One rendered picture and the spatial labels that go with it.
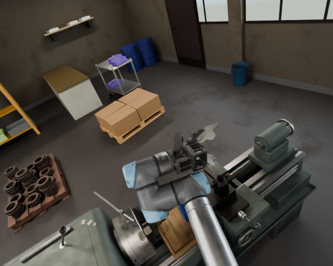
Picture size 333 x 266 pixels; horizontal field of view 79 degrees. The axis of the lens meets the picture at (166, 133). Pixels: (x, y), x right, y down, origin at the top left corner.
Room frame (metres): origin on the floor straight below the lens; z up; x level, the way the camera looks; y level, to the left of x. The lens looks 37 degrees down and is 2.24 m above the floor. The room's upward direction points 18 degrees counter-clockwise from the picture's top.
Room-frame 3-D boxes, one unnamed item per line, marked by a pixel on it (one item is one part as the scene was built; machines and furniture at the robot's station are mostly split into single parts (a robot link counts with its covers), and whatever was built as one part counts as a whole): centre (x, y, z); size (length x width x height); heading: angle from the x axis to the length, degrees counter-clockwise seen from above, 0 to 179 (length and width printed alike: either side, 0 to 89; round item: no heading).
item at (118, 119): (3.69, 0.58, 0.22); 1.24 x 0.89 x 0.43; 115
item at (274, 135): (1.06, -0.76, 1.01); 0.30 x 0.20 x 0.29; 109
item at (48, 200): (2.57, 2.31, 0.22); 1.25 x 0.86 x 0.45; 22
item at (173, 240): (0.75, 0.11, 0.89); 0.36 x 0.30 x 0.04; 19
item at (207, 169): (0.85, -0.21, 0.95); 0.43 x 0.18 x 0.04; 19
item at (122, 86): (5.14, 0.71, 0.52); 1.08 x 0.63 x 1.03; 26
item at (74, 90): (5.77, 2.18, 0.40); 2.36 x 0.78 x 0.81; 26
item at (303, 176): (1.04, -0.77, 0.34); 0.44 x 0.40 x 0.68; 19
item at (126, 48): (6.84, 0.04, 0.39); 1.03 x 0.63 x 0.78; 116
